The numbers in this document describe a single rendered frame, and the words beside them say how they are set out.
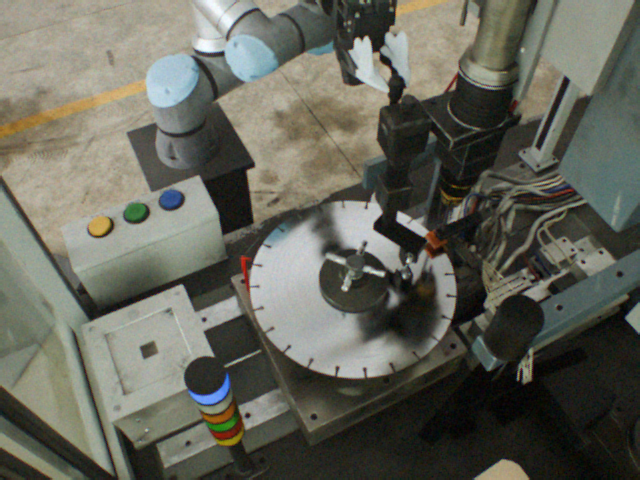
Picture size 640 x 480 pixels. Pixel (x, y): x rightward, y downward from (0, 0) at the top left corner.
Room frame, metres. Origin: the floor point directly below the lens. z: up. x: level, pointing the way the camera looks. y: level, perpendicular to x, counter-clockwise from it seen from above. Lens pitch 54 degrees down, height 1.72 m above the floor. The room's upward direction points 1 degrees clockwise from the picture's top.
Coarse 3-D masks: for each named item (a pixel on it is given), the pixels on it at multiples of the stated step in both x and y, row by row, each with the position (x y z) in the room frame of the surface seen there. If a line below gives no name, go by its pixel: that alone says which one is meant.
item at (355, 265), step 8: (360, 248) 0.51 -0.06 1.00; (328, 256) 0.49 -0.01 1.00; (336, 256) 0.49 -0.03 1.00; (352, 256) 0.49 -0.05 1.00; (360, 256) 0.49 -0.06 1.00; (344, 264) 0.48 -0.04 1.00; (352, 264) 0.47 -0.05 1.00; (360, 264) 0.47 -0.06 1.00; (352, 272) 0.46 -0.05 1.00; (360, 272) 0.47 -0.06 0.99; (376, 272) 0.46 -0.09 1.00; (384, 272) 0.46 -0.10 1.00; (344, 288) 0.43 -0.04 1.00
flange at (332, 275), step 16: (368, 256) 0.52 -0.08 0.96; (320, 272) 0.49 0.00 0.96; (336, 272) 0.49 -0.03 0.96; (368, 272) 0.48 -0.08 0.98; (320, 288) 0.46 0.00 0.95; (336, 288) 0.46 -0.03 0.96; (352, 288) 0.46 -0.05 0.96; (368, 288) 0.46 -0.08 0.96; (384, 288) 0.46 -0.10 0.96; (336, 304) 0.43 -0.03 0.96; (352, 304) 0.43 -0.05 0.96; (368, 304) 0.43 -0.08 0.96
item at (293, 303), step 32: (288, 224) 0.59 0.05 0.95; (320, 224) 0.59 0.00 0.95; (352, 224) 0.59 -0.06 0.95; (416, 224) 0.59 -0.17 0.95; (256, 256) 0.52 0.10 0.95; (288, 256) 0.52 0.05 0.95; (320, 256) 0.52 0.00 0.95; (384, 256) 0.53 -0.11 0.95; (256, 288) 0.46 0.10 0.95; (288, 288) 0.46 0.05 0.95; (416, 288) 0.46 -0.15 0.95; (448, 288) 0.46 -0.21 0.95; (288, 320) 0.41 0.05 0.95; (320, 320) 0.41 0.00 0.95; (352, 320) 0.41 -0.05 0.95; (384, 320) 0.41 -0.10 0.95; (416, 320) 0.41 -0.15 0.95; (448, 320) 0.41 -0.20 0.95; (288, 352) 0.35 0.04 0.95; (320, 352) 0.35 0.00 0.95; (352, 352) 0.35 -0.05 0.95; (384, 352) 0.35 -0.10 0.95; (416, 352) 0.35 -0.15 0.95
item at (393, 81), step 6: (390, 78) 0.57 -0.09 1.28; (396, 78) 0.57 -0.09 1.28; (402, 78) 0.57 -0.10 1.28; (390, 84) 0.57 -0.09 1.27; (396, 84) 0.56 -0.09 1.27; (402, 84) 0.56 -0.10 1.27; (390, 90) 0.56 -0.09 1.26; (396, 90) 0.56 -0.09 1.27; (402, 90) 0.57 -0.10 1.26; (390, 96) 0.56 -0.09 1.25; (396, 96) 0.56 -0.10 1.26; (390, 102) 0.57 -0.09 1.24; (396, 102) 0.57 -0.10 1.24
